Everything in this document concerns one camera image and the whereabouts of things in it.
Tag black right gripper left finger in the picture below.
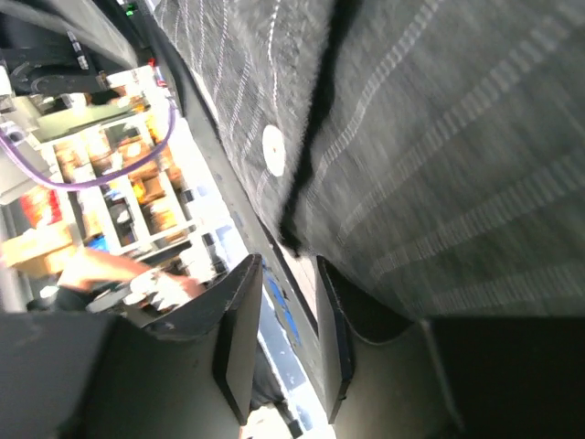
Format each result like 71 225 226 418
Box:
1 254 262 438

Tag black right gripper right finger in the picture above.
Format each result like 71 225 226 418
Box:
316 258 584 438

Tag dark pinstriped long sleeve shirt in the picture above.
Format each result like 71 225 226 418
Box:
154 1 584 317

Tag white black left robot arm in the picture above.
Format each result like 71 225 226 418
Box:
1 1 175 112

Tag background storage shelf boxes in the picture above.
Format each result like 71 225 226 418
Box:
1 66 227 277

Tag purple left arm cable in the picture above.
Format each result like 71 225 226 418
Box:
0 98 178 191

